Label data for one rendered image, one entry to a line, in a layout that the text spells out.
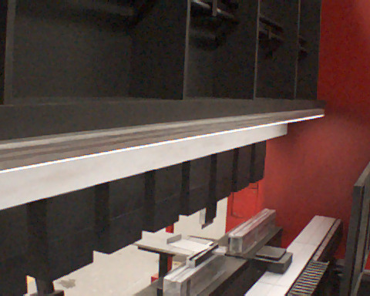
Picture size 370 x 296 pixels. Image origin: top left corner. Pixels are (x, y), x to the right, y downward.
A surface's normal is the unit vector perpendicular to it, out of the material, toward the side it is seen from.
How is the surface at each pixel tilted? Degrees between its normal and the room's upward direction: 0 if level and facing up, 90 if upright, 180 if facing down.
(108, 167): 90
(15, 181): 90
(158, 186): 90
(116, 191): 90
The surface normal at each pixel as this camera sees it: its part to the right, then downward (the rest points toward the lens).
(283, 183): -0.43, 0.10
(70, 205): 0.90, 0.11
